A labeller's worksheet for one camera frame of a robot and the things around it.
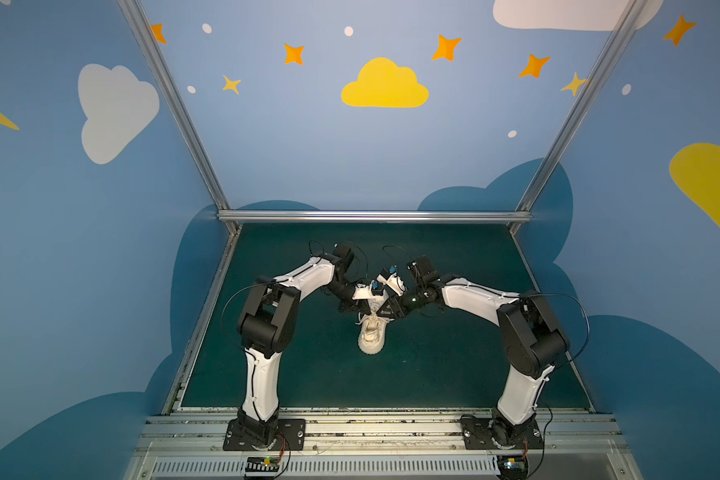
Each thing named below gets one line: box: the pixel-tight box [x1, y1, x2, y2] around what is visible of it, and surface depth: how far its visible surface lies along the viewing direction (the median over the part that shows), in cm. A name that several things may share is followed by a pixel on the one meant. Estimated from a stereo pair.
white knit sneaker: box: [356, 298, 390, 355], surface depth 90 cm
